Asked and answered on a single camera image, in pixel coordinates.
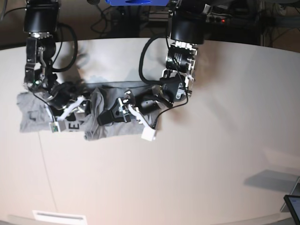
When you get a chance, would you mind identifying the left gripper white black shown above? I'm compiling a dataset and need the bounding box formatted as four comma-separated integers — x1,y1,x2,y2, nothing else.
97,90,173,141

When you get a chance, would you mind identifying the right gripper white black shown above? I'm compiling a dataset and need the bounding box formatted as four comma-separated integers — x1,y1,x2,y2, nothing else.
23,81,90,133

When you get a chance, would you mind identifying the grey T-shirt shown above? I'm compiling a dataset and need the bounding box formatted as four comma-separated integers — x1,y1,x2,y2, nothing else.
17,82,162,141

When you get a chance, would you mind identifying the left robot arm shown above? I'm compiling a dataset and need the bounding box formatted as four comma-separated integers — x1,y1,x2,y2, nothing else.
97,0,213,141

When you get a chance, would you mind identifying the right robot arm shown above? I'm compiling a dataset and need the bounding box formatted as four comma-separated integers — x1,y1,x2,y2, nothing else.
23,0,88,132

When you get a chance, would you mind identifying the tablet with stand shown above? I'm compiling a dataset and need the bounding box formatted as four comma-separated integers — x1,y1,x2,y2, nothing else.
280,177,300,225

